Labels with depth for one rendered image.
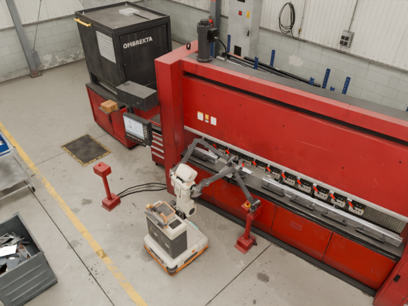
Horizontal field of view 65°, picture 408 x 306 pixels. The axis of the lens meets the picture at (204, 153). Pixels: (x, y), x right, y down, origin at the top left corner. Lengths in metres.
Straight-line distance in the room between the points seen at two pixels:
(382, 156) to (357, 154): 0.22
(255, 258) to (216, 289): 0.70
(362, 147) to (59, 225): 4.22
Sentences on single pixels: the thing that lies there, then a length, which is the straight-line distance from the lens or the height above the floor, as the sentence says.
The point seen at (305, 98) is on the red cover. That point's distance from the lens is 3.42.
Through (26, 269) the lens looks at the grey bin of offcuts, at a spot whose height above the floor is 0.58.
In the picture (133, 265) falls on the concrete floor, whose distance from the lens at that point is 4.64.
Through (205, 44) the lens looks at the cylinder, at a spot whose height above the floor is 2.52.
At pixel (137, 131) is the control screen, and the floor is 1.41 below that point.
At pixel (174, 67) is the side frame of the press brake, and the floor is 2.23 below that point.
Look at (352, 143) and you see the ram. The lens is 3.51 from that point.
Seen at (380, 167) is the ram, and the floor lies 1.78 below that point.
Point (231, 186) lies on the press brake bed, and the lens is 4.50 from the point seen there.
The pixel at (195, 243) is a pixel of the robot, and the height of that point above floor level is 0.28.
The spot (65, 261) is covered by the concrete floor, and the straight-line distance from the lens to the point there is 4.94.
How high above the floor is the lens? 3.86
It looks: 39 degrees down
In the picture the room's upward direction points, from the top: straight up
